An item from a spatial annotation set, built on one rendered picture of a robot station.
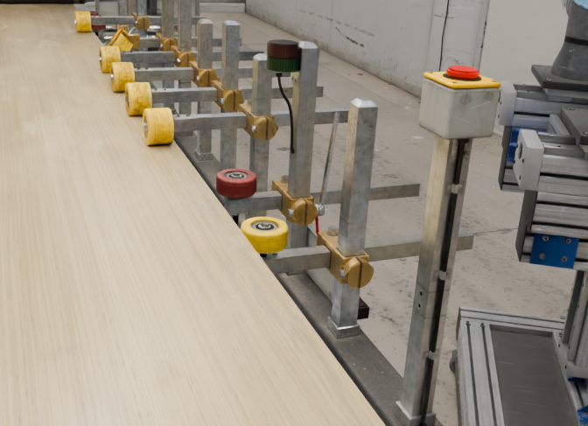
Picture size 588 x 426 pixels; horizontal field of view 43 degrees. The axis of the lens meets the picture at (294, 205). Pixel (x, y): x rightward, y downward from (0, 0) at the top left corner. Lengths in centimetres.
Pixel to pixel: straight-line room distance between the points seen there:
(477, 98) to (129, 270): 55
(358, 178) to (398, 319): 165
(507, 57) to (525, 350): 324
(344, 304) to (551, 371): 110
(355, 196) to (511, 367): 116
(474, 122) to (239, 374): 42
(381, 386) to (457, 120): 49
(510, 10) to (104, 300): 453
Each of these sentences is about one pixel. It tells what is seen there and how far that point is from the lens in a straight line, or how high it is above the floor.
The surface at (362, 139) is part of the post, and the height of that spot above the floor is 107.
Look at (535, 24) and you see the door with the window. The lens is 510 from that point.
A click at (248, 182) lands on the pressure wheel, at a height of 90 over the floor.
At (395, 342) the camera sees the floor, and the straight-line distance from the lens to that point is 269.
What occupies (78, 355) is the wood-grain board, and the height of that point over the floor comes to 90.
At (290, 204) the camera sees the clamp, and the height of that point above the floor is 86.
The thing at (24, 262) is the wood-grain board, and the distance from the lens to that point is 116.
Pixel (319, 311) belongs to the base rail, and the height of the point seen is 70.
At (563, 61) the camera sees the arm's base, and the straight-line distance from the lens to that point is 204.
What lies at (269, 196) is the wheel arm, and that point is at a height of 86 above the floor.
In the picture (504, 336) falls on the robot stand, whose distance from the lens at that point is 242.
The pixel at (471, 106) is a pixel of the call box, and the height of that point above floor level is 119.
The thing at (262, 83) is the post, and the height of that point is 104.
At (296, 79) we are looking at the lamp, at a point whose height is 111.
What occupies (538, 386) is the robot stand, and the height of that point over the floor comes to 21.
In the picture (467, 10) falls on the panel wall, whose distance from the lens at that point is 572.
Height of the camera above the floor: 141
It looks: 22 degrees down
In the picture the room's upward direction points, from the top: 3 degrees clockwise
